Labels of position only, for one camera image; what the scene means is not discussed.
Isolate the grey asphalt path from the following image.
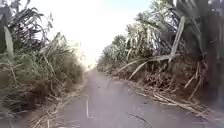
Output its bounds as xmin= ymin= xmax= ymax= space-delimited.
xmin=49 ymin=68 xmax=224 ymax=128

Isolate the row of flax bushes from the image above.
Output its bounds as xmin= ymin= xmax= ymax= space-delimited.
xmin=0 ymin=0 xmax=86 ymax=128
xmin=95 ymin=0 xmax=224 ymax=108

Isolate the dry leaf litter verge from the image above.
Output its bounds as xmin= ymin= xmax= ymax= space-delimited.
xmin=109 ymin=74 xmax=224 ymax=125
xmin=19 ymin=79 xmax=85 ymax=128

